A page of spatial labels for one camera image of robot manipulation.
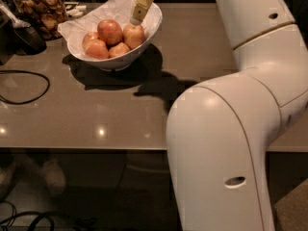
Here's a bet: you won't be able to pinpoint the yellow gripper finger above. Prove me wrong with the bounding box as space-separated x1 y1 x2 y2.
130 0 154 26

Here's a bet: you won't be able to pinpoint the red apple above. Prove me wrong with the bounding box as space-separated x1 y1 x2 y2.
123 24 145 49
109 42 130 58
97 19 122 45
84 38 109 60
82 32 98 47

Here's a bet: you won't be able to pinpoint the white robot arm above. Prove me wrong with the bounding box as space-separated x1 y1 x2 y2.
167 0 308 231

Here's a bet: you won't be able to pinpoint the white ceramic bowl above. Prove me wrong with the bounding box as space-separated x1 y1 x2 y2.
62 2 163 71

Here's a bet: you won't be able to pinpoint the white paper liner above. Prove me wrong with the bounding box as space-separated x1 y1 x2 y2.
58 0 163 60

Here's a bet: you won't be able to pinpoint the small white items on table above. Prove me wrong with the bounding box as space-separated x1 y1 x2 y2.
65 4 87 17

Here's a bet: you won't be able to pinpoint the glass jar of chips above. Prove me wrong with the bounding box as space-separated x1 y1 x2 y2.
13 0 67 40

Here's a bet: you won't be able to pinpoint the white shoe under table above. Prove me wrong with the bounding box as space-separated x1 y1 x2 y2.
24 154 66 196

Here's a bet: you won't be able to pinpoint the black appliance with handle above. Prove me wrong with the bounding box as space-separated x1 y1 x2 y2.
0 1 46 56

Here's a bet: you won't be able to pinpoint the black cable on table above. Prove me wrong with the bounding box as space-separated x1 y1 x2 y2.
0 69 51 106

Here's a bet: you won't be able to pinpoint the black cables on floor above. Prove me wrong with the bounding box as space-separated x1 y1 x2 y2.
0 200 97 231

